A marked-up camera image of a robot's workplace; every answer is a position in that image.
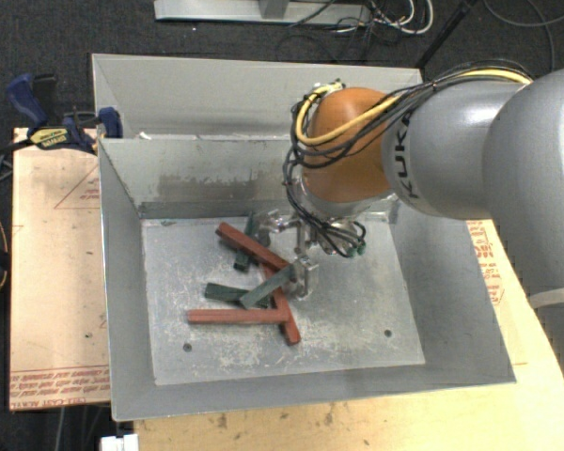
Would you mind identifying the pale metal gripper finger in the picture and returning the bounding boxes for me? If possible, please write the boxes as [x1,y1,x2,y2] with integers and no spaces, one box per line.
[282,257,320,302]
[257,208,296,245]

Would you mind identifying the brown cardboard board red print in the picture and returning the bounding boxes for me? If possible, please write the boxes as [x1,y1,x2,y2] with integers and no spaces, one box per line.
[8,127,530,412]

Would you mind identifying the dark green flat block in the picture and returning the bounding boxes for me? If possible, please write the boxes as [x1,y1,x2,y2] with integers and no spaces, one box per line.
[232,210,260,272]
[203,282,272,310]

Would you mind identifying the grey metal bin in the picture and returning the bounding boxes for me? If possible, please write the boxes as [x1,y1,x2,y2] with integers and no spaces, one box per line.
[91,53,517,423]

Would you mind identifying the red-brown flat block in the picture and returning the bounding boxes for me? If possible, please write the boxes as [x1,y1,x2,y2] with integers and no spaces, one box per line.
[261,264,303,347]
[214,222,290,272]
[186,308,296,326]

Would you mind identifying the grey-green flat block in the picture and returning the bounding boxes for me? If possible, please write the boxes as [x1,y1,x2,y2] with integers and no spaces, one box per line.
[238,263,296,311]

